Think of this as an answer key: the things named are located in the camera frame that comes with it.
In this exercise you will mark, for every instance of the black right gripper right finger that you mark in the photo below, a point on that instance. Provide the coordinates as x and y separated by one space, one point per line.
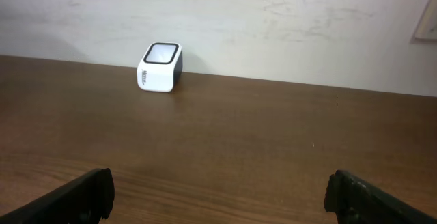
354 200

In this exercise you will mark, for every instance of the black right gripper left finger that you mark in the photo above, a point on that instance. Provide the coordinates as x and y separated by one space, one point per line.
86 199

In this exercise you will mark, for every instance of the white barcode scanner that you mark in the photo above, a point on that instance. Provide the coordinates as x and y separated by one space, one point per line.
161 67

